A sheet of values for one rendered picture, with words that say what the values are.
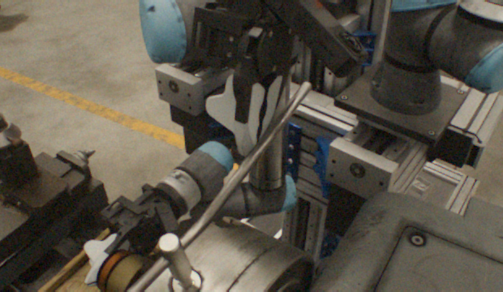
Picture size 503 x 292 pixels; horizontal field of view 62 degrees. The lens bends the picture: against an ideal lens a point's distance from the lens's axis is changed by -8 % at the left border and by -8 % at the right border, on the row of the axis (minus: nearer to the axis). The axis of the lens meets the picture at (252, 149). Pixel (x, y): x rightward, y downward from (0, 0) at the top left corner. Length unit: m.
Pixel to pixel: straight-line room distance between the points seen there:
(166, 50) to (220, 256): 0.31
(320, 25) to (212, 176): 0.48
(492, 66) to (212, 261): 0.52
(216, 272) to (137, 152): 2.22
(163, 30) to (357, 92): 0.46
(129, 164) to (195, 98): 1.58
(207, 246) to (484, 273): 0.32
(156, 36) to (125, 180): 1.91
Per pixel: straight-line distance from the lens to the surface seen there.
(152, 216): 0.75
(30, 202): 0.99
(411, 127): 0.88
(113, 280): 0.68
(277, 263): 0.53
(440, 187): 2.26
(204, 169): 0.82
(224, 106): 0.47
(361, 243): 0.53
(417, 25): 0.84
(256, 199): 0.91
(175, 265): 0.45
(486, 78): 0.78
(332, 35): 0.41
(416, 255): 0.53
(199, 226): 0.46
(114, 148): 2.76
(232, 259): 0.52
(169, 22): 0.66
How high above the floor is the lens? 1.65
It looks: 39 degrees down
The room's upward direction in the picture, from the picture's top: straight up
